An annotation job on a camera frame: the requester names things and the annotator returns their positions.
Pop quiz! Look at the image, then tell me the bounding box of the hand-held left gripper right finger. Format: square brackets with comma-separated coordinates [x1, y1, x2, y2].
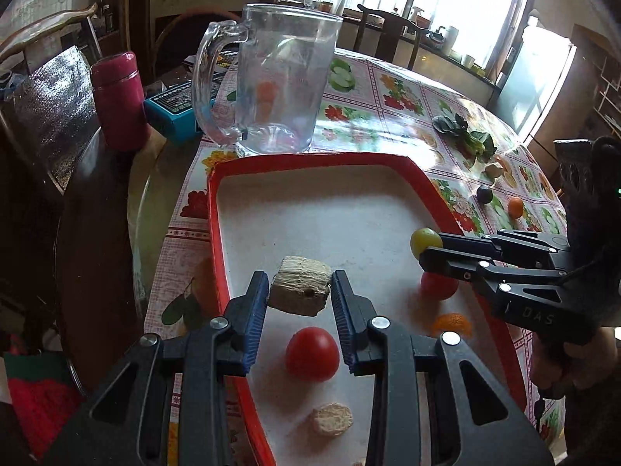
[331, 270, 556, 466]

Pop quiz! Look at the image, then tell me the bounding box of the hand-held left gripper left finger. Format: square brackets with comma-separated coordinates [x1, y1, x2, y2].
[43, 270, 271, 466]

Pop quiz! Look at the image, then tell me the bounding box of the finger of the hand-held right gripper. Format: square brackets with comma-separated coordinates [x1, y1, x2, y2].
[438, 230, 571, 265]
[418, 247, 564, 302]

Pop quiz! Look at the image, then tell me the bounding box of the red tomato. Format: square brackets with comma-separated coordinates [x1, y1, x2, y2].
[420, 272, 459, 300]
[285, 327, 340, 383]

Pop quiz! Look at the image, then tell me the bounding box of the green tomato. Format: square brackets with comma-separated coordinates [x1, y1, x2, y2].
[410, 228, 443, 259]

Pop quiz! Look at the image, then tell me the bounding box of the red tray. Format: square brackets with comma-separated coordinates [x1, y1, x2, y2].
[206, 152, 527, 466]

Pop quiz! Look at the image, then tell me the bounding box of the person's right forearm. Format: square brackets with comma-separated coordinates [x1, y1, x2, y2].
[563, 325, 621, 466]

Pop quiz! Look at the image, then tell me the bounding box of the person's right hand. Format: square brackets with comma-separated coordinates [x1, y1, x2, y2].
[530, 337, 579, 400]

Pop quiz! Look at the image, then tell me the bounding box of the leafy green vegetable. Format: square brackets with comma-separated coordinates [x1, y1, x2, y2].
[432, 114, 496, 158]

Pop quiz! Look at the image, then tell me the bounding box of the fruit and flower printed tablecloth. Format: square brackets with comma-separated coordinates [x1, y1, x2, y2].
[143, 49, 568, 466]

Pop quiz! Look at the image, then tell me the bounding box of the red and green cloth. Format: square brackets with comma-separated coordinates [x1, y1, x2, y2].
[2, 349, 85, 462]

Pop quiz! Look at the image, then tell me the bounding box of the blue box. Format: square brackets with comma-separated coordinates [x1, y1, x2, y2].
[144, 80, 217, 145]

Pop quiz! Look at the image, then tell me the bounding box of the dark wooden chair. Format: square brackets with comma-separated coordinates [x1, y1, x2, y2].
[357, 4, 430, 71]

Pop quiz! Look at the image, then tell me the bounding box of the red thermos bottle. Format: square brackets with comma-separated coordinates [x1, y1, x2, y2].
[90, 51, 151, 152]

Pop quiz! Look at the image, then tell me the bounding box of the clear glass mug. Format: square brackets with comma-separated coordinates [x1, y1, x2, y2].
[191, 3, 343, 157]

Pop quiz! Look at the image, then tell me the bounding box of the silver foil cushion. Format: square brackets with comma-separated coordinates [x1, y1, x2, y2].
[10, 45, 100, 190]

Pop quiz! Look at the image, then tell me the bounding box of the round-backed wooden chair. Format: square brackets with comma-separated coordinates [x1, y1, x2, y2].
[154, 6, 243, 83]

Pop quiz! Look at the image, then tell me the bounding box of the curved-rail wooden chair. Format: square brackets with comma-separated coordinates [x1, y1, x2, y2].
[0, 3, 105, 195]

